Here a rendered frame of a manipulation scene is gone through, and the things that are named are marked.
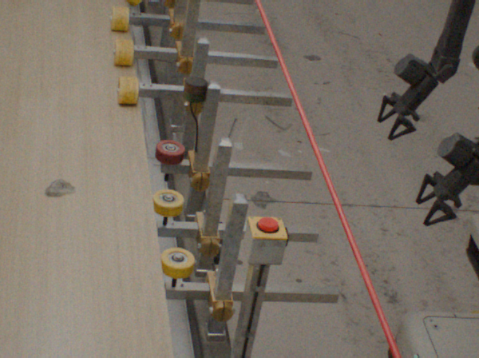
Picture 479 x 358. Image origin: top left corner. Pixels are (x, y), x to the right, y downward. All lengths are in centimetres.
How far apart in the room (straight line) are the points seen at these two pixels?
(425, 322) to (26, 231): 151
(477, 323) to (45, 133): 158
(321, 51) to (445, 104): 77
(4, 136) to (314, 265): 163
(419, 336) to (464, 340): 15
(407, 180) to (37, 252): 263
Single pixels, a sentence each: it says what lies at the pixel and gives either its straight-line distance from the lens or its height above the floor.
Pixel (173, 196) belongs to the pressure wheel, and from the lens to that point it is 265.
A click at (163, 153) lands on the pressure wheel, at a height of 90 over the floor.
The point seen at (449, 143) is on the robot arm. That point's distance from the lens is 251.
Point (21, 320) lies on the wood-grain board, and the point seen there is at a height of 90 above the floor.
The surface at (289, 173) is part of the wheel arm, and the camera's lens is 293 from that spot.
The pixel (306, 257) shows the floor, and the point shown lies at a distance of 407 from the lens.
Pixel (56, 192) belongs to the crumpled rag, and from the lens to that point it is 260.
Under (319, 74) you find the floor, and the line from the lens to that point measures 551.
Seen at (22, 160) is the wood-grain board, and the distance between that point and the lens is 274.
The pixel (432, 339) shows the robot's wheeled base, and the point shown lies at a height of 28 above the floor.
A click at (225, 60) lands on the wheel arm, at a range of 328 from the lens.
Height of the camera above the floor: 237
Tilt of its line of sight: 32 degrees down
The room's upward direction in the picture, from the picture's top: 11 degrees clockwise
